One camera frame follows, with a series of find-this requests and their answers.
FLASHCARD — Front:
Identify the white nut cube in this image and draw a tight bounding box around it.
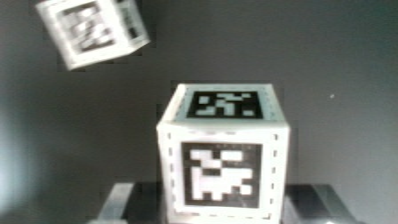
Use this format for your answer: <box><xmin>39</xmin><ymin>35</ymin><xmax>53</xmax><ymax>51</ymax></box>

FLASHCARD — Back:
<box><xmin>35</xmin><ymin>0</ymin><xmax>151</xmax><ymax>70</ymax></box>
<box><xmin>156</xmin><ymin>84</ymin><xmax>289</xmax><ymax>224</ymax></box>

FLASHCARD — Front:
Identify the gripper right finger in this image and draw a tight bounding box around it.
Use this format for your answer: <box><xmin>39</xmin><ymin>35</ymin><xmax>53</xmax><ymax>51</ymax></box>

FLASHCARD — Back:
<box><xmin>286</xmin><ymin>184</ymin><xmax>355</xmax><ymax>224</ymax></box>

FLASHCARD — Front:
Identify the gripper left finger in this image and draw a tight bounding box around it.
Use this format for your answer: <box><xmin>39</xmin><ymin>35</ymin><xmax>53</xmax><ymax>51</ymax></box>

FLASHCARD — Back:
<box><xmin>87</xmin><ymin>183</ymin><xmax>135</xmax><ymax>224</ymax></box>

